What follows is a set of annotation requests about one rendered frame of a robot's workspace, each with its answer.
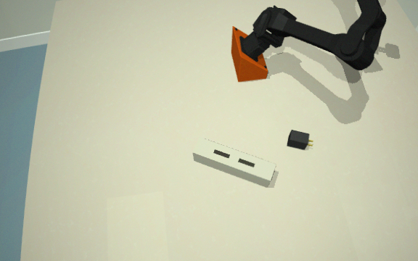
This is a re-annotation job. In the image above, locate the black two-prong plug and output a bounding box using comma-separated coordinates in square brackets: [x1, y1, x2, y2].
[287, 130, 313, 150]

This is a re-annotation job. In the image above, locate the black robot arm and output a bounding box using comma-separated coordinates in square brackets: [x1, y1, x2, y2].
[239, 0, 387, 70]

